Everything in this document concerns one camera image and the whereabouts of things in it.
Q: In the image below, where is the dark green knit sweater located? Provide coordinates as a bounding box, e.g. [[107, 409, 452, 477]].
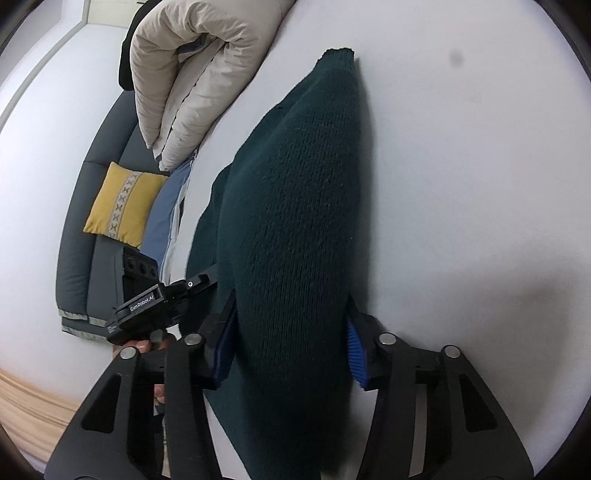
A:
[[186, 48, 362, 479]]

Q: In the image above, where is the left hand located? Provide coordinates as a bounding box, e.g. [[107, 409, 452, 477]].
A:
[[123, 332, 176, 405]]

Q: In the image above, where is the blue pillow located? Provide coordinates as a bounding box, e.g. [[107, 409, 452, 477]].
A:
[[140, 160, 192, 272]]

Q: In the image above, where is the dark grey sofa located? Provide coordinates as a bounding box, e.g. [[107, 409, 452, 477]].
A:
[[55, 89, 164, 342]]

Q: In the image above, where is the yellow patterned cushion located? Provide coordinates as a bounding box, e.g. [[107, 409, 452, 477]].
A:
[[83, 162, 167, 248]]

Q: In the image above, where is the beige folded duvet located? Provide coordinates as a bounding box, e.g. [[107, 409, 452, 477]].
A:
[[129, 1, 294, 172]]

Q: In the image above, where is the white bed sheet mattress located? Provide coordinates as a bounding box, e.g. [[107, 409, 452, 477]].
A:
[[170, 1, 590, 470]]

